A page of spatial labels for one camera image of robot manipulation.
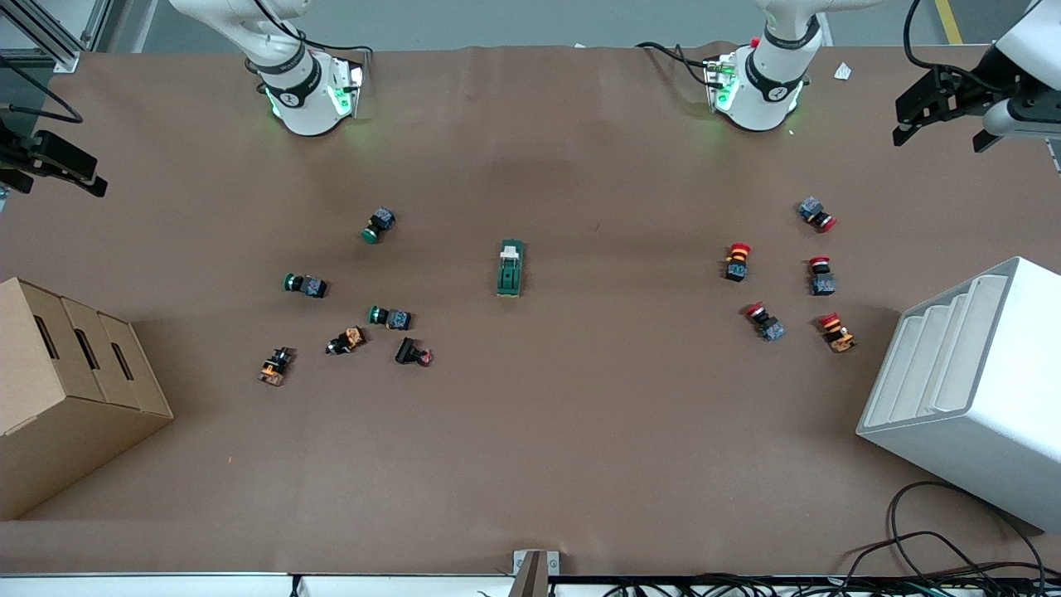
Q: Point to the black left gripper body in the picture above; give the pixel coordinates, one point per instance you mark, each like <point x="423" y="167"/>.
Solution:
<point x="962" y="89"/>

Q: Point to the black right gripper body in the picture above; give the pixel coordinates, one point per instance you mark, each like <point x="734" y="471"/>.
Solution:
<point x="23" y="153"/>

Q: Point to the green load switch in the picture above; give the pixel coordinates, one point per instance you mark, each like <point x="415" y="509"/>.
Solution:
<point x="511" y="269"/>

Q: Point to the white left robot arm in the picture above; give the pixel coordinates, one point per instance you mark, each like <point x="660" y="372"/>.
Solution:
<point x="767" y="83"/>

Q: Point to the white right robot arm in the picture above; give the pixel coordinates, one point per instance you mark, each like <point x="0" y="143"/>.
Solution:
<point x="302" y="91"/>

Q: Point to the red orange emergency stop button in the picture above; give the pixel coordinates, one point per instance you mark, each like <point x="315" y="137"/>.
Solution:
<point x="836" y="332"/>

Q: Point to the red yellow emergency stop button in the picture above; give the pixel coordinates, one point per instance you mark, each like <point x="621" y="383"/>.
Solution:
<point x="737" y="261"/>

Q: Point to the brown cardboard box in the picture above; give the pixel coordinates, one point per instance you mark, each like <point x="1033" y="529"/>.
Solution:
<point x="58" y="414"/>

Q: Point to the green push button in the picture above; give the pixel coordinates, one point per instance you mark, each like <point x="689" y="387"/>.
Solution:
<point x="379" y="225"/>
<point x="390" y="317"/>
<point x="305" y="284"/>

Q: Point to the black orange push button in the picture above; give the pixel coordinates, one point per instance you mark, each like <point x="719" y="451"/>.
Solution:
<point x="346" y="341"/>
<point x="275" y="366"/>

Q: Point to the white slotted rack box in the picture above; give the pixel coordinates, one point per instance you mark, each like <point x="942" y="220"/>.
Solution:
<point x="986" y="390"/>

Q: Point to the black button with red lens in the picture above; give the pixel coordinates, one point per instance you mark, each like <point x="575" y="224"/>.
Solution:
<point x="412" y="352"/>

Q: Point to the brown paper table cover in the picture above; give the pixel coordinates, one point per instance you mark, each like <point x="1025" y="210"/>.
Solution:
<point x="580" y="431"/>

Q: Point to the white table edge rail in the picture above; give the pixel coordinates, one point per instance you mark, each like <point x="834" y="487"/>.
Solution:
<point x="166" y="585"/>

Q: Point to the grey metal table bracket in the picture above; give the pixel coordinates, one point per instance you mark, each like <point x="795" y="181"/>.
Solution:
<point x="535" y="572"/>

